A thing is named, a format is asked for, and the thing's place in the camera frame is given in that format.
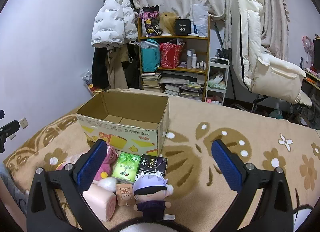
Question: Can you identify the green cloth bundle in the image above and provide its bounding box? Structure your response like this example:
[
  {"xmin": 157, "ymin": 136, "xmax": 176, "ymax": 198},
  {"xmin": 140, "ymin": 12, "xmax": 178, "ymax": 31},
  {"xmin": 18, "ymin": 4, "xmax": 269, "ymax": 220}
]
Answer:
[{"xmin": 207, "ymin": 72, "xmax": 225, "ymax": 90}]

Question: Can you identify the white-haired plush doll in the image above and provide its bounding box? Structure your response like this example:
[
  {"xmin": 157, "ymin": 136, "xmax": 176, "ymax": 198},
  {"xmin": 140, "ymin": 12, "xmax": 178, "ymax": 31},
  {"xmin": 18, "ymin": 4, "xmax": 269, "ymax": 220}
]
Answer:
[{"xmin": 133, "ymin": 173, "xmax": 174, "ymax": 222}]

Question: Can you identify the white fluffy plush toy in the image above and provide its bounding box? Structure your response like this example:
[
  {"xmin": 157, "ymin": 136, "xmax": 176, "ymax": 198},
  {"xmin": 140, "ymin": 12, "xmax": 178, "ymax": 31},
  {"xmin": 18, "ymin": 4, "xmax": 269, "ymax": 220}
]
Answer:
[{"xmin": 97, "ymin": 177, "xmax": 118, "ymax": 192}]

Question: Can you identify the wooden shelf unit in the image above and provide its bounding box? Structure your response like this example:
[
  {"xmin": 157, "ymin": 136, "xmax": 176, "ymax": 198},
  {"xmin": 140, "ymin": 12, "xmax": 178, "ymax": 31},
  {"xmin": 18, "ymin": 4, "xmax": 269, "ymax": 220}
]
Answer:
[{"xmin": 137, "ymin": 15, "xmax": 210, "ymax": 101}]

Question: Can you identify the light pink plush toy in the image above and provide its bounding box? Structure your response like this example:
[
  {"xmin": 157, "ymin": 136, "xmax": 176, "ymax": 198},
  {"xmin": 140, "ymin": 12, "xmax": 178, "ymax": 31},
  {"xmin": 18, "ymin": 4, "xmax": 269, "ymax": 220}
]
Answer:
[{"xmin": 55, "ymin": 154, "xmax": 82, "ymax": 171}]

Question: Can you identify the row of cosmetic bottles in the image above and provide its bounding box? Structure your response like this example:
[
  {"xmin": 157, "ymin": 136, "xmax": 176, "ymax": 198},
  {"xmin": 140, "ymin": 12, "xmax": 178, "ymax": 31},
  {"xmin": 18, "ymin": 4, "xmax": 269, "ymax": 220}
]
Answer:
[{"xmin": 186, "ymin": 49, "xmax": 207, "ymax": 70}]

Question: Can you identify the grey printed cloth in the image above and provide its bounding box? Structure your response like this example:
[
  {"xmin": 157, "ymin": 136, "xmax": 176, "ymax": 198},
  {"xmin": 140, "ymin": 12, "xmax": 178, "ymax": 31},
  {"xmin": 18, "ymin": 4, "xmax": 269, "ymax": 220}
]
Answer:
[{"xmin": 0, "ymin": 164, "xmax": 29, "ymax": 215}]

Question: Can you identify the beige cushion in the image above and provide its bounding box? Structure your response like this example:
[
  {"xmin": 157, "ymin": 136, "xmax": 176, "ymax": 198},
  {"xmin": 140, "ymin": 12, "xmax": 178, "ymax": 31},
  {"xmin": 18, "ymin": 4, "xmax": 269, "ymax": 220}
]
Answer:
[{"xmin": 230, "ymin": 0, "xmax": 313, "ymax": 107}]

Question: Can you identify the white puffer jacket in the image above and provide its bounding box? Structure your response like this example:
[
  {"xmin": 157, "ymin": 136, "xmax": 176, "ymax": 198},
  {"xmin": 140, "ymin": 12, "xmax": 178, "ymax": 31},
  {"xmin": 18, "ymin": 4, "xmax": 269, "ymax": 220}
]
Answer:
[{"xmin": 91, "ymin": 0, "xmax": 139, "ymax": 47}]

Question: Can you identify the pink plush bear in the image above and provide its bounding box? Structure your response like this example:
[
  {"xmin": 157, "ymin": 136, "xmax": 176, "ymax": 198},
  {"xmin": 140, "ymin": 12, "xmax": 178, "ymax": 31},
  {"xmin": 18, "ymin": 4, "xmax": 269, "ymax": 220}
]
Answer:
[{"xmin": 94, "ymin": 143, "xmax": 118, "ymax": 181}]

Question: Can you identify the printed cardboard box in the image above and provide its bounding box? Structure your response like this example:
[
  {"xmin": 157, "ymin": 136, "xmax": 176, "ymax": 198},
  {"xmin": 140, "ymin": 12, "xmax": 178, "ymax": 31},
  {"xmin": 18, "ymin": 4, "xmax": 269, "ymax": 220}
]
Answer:
[{"xmin": 76, "ymin": 90, "xmax": 170, "ymax": 159}]

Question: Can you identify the stack of books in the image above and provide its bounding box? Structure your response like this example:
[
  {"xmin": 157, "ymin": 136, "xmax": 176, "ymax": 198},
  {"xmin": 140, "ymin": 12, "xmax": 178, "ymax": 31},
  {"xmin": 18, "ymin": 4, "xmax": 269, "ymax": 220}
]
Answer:
[{"xmin": 140, "ymin": 72, "xmax": 162, "ymax": 91}]

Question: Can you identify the blonde wig head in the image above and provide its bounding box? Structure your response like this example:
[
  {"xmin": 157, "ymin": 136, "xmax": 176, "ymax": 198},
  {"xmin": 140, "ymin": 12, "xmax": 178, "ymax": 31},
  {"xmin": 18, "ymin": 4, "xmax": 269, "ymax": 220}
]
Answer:
[{"xmin": 159, "ymin": 12, "xmax": 179, "ymax": 36}]

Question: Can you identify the pink roll cake plush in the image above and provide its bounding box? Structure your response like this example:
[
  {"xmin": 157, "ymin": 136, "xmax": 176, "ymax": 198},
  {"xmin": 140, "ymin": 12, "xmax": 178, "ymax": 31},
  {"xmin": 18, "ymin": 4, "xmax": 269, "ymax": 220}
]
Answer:
[{"xmin": 82, "ymin": 184, "xmax": 117, "ymax": 222}]

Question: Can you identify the black box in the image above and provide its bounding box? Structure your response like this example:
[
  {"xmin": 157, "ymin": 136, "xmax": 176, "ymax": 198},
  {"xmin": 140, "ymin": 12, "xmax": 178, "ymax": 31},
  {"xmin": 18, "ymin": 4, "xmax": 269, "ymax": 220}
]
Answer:
[{"xmin": 175, "ymin": 19, "xmax": 192, "ymax": 35}]

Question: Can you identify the office chair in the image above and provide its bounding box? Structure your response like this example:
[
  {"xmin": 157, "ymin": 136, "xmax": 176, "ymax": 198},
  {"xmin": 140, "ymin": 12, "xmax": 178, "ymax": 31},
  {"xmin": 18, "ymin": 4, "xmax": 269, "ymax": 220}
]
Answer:
[{"xmin": 250, "ymin": 94, "xmax": 284, "ymax": 120}]

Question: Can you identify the pink desk fan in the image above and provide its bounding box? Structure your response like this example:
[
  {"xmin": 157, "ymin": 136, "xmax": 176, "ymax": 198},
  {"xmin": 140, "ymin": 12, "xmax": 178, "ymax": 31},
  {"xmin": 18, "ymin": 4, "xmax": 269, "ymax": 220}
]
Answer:
[{"xmin": 302, "ymin": 35, "xmax": 314, "ymax": 52}]

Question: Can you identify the pile of magazines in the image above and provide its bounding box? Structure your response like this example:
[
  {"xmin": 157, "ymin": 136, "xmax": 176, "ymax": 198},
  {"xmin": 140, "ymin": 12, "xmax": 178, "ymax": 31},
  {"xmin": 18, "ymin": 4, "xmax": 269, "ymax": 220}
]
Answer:
[{"xmin": 160, "ymin": 72, "xmax": 204, "ymax": 101}]

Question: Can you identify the dark hanging coat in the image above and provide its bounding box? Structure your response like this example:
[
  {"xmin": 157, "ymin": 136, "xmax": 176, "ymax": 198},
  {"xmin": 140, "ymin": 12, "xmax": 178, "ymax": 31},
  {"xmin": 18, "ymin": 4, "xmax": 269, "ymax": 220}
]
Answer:
[{"xmin": 92, "ymin": 45, "xmax": 110, "ymax": 90}]

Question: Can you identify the black pink printed bag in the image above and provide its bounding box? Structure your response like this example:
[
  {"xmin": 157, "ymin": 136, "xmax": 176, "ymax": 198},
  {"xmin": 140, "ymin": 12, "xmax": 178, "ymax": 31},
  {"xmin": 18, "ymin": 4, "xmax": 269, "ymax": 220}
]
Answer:
[{"xmin": 140, "ymin": 5, "xmax": 162, "ymax": 38}]

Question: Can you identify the teal shopping bag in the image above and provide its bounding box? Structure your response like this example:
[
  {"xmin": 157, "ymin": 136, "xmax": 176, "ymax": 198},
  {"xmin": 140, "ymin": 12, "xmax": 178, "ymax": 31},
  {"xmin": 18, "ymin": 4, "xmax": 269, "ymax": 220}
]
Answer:
[{"xmin": 140, "ymin": 39, "xmax": 161, "ymax": 72}]

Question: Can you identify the green tissue pack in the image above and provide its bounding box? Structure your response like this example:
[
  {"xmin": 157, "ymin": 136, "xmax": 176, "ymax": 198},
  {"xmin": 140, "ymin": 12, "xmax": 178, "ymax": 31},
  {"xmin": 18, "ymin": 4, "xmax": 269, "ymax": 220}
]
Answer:
[{"xmin": 112, "ymin": 152, "xmax": 142, "ymax": 182}]

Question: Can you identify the red gift bag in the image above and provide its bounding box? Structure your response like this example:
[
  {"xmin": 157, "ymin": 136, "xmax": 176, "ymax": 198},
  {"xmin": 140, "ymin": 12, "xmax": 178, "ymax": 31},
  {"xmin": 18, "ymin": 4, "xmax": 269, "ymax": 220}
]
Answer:
[{"xmin": 159, "ymin": 42, "xmax": 184, "ymax": 69}]

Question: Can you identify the white plastic bag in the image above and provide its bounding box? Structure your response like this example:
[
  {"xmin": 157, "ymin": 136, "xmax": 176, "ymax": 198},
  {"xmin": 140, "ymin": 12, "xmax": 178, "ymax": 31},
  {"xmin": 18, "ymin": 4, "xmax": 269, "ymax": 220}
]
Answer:
[{"xmin": 191, "ymin": 4, "xmax": 209, "ymax": 37}]

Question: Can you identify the beige hanging coat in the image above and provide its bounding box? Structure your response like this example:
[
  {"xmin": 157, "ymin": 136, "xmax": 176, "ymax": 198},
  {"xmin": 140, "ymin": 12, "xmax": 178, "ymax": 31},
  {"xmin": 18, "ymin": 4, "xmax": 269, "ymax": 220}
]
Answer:
[{"xmin": 105, "ymin": 45, "xmax": 130, "ymax": 90}]

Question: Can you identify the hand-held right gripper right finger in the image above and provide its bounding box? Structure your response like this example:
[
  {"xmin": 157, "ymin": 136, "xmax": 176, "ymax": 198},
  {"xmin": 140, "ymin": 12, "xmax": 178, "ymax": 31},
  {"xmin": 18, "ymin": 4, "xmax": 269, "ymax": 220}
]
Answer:
[{"xmin": 211, "ymin": 139, "xmax": 295, "ymax": 232}]

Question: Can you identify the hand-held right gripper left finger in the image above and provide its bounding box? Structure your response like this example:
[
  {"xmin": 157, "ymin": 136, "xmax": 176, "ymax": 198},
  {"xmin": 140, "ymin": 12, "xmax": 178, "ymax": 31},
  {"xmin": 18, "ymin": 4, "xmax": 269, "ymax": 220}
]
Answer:
[{"xmin": 26, "ymin": 139, "xmax": 110, "ymax": 232}]

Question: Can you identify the white trolley cart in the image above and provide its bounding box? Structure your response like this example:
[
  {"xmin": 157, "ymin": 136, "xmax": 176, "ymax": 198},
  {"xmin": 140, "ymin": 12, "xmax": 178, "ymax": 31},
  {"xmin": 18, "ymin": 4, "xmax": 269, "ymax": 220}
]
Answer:
[{"xmin": 205, "ymin": 57, "xmax": 230, "ymax": 106}]

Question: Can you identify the black monitor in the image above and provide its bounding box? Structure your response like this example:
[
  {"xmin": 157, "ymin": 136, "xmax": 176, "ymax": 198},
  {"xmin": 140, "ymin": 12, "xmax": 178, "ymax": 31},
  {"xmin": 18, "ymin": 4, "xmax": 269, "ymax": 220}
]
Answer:
[{"xmin": 312, "ymin": 37, "xmax": 320, "ymax": 70}]

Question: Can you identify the black tissue pack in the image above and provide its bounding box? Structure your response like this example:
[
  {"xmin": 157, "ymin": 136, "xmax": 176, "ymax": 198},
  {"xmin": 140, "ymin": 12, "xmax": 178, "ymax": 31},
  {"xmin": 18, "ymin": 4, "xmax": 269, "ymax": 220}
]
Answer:
[{"xmin": 138, "ymin": 154, "xmax": 167, "ymax": 176}]

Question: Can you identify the brown bear print tissue pack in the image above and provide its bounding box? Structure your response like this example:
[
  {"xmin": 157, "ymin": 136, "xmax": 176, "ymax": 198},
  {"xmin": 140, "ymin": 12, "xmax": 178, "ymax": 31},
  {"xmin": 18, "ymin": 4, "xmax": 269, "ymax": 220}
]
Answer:
[{"xmin": 115, "ymin": 183, "xmax": 135, "ymax": 207}]

